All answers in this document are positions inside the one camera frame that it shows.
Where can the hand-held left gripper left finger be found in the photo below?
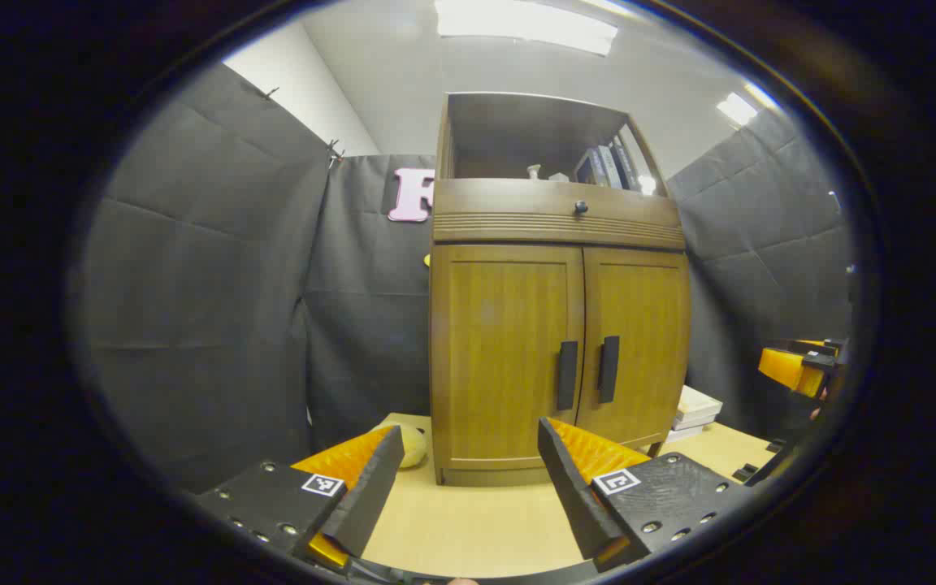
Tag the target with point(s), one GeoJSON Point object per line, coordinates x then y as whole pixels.
{"type": "Point", "coordinates": [370, 496]}

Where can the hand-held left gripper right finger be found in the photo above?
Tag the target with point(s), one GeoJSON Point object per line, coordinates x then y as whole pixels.
{"type": "Point", "coordinates": [569, 487]}

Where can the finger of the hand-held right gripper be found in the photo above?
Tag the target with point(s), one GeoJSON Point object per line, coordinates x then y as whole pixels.
{"type": "Point", "coordinates": [789, 370]}

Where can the wooden cabinet door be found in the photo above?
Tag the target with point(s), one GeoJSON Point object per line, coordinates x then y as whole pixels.
{"type": "Point", "coordinates": [500, 349]}
{"type": "Point", "coordinates": [651, 325]}

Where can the wooden double-door shoe cabinet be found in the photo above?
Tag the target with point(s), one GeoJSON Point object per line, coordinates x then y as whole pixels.
{"type": "Point", "coordinates": [533, 134]}

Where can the wooden cabinet drawer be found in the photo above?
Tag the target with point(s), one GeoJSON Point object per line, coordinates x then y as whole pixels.
{"type": "Point", "coordinates": [500, 203]}

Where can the pale yellow round object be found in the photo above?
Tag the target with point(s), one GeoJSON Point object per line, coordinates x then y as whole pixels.
{"type": "Point", "coordinates": [413, 445]}

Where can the small black clip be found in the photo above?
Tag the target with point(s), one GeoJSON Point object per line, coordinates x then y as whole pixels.
{"type": "Point", "coordinates": [745, 472]}
{"type": "Point", "coordinates": [775, 445]}

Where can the stack of white books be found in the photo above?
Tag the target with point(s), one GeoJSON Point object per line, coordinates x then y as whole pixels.
{"type": "Point", "coordinates": [695, 405]}

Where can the small ceiling light panel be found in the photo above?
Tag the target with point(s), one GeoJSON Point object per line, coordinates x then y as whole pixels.
{"type": "Point", "coordinates": [736, 109]}

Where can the light blue book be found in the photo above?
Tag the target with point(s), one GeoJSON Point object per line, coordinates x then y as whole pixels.
{"type": "Point", "coordinates": [609, 166]}

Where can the black backdrop cloth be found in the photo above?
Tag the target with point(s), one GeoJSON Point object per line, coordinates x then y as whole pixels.
{"type": "Point", "coordinates": [208, 268]}

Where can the dark blue book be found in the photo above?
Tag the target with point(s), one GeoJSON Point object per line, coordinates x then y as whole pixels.
{"type": "Point", "coordinates": [588, 168]}

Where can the large ceiling light panel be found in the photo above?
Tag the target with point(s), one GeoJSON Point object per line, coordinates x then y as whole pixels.
{"type": "Point", "coordinates": [525, 24]}

